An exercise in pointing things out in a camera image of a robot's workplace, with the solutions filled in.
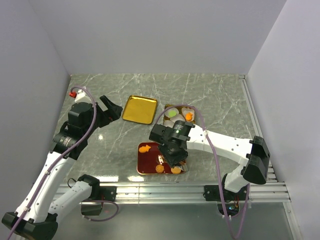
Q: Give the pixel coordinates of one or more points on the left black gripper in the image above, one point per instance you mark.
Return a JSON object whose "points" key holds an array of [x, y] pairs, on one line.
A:
{"points": [[113, 112]]}

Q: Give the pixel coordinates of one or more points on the white paper cup liner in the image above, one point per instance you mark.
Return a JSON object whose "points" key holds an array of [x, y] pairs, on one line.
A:
{"points": [[168, 109], [185, 110], [177, 117]]}

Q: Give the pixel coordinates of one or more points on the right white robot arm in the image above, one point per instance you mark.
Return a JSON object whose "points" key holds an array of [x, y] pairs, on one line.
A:
{"points": [[252, 155]]}

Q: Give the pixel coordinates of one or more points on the green round cookie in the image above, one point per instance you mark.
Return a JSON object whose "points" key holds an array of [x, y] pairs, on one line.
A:
{"points": [[171, 113]]}

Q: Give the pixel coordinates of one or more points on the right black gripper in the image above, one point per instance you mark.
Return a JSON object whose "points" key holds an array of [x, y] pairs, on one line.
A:
{"points": [[171, 160]]}

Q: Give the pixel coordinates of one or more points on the orange fish cookie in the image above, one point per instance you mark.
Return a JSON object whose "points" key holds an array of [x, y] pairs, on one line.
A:
{"points": [[189, 116], [144, 149]]}

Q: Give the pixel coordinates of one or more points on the green cookie tin box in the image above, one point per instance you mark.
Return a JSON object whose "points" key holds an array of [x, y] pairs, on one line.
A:
{"points": [[166, 121]]}

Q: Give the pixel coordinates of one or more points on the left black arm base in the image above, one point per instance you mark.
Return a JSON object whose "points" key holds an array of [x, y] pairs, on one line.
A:
{"points": [[103, 206]]}

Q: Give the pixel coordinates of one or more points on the gold tin lid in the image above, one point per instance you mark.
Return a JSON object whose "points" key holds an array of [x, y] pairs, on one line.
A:
{"points": [[140, 109]]}

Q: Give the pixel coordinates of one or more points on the aluminium front rail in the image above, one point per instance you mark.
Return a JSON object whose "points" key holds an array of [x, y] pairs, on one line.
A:
{"points": [[188, 192]]}

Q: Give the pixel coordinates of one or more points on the lower swirl cookie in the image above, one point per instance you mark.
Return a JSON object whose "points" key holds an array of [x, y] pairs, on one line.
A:
{"points": [[159, 168]]}

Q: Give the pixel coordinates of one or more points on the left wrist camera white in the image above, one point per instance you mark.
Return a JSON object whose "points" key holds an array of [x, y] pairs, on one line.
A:
{"points": [[80, 95]]}

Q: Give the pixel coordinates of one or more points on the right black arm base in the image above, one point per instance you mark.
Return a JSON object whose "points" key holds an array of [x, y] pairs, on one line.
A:
{"points": [[232, 200]]}

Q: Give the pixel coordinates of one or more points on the red lacquer tray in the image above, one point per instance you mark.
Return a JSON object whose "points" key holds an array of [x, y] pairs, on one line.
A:
{"points": [[146, 162]]}

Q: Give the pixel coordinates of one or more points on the round orange cookie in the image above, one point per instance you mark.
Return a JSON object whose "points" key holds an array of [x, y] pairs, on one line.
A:
{"points": [[176, 170], [160, 159]]}

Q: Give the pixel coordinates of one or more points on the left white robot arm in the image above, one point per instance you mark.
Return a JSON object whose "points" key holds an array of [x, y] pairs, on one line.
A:
{"points": [[39, 215]]}

